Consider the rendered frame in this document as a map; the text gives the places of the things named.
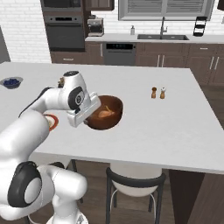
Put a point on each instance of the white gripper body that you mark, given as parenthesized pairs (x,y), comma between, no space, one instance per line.
(84,112)

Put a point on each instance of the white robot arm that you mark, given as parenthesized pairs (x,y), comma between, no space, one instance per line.
(20,140)

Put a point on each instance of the tan chicken drumstick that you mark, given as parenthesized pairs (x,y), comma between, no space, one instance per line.
(105,113)

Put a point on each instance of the brown wooden bowl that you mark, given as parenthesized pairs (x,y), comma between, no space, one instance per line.
(112,118)

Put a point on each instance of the blue bowl of blueberries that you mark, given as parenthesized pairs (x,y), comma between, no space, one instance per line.
(11,82)

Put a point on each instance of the grey fridge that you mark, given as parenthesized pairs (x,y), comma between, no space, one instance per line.
(4,48)

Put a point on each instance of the red rimmed white plate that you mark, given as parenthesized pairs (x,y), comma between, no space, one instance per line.
(54,122)

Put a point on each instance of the grey dishwasher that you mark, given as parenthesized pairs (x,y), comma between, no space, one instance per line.
(119,54)

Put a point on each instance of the brown pepper mill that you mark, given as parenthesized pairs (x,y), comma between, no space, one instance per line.
(153,93)

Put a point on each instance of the white topped salt mill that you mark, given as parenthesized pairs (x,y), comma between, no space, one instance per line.
(162,94)

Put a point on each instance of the dark built-in oven stack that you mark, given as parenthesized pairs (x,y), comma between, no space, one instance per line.
(64,29)

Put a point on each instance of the black and white stool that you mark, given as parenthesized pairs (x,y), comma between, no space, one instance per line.
(134,182)

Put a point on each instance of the silver coffee machine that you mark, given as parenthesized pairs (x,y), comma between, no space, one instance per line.
(95,26)

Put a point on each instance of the grey soap dispenser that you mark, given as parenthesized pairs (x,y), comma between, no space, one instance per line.
(132,30)

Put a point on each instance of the brown base cupboard run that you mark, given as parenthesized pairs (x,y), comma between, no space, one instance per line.
(175,57)

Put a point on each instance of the dark grey sink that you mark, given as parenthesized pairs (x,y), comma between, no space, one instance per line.
(162,37)

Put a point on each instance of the dark metal tap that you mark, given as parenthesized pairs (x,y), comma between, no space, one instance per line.
(162,27)

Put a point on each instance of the grey framed window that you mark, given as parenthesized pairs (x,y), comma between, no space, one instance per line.
(166,8)

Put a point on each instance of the brown island base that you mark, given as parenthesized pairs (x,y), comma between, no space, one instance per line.
(201,198)

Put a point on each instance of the brown wall cupboard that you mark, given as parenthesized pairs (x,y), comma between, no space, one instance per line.
(99,4)

